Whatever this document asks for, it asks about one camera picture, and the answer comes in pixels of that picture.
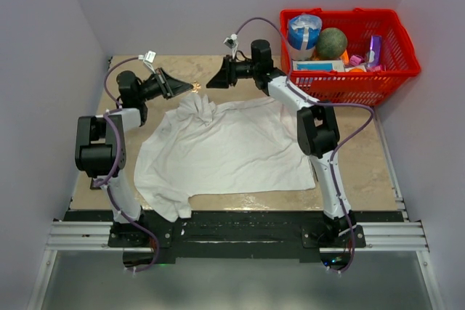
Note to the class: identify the blue white carton box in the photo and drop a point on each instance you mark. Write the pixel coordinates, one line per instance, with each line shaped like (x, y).
(325, 65)

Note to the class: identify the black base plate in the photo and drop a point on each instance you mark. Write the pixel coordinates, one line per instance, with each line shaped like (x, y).
(234, 234)

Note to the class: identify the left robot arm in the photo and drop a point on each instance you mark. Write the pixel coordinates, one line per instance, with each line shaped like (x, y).
(100, 139)

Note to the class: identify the green round melon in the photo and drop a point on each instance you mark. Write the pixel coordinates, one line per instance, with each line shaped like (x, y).
(331, 44)

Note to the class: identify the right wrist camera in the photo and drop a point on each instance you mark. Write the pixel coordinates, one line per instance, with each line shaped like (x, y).
(231, 42)

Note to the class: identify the orange fruit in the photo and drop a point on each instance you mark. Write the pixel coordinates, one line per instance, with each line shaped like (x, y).
(358, 69)

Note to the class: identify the aluminium rail frame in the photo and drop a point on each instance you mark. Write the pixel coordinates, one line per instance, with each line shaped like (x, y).
(384, 231)

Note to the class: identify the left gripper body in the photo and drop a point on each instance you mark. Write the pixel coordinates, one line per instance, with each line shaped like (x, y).
(163, 84)

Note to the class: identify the red plastic basket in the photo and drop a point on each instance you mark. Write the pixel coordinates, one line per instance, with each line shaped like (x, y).
(398, 58)

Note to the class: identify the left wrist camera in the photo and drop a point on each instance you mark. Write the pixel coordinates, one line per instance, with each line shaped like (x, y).
(147, 59)

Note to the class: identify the blue white wrapped roll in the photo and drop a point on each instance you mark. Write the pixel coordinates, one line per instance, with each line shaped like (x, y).
(302, 36)

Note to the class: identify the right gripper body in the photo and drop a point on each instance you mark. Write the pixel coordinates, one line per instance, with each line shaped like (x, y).
(233, 78)

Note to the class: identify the black square frame stand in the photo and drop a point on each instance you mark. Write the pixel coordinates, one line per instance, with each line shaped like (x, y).
(93, 185)

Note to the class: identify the pink small container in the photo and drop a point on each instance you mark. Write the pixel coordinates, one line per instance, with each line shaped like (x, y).
(356, 60)

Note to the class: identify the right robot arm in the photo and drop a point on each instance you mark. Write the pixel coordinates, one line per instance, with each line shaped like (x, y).
(317, 130)

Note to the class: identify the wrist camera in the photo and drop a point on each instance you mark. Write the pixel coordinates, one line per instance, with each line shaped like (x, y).
(147, 59)
(231, 42)

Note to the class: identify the purple snack packet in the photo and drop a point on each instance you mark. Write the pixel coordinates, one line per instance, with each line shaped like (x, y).
(373, 55)

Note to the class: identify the white t-shirt garment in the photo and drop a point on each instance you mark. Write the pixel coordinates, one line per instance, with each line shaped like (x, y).
(201, 148)

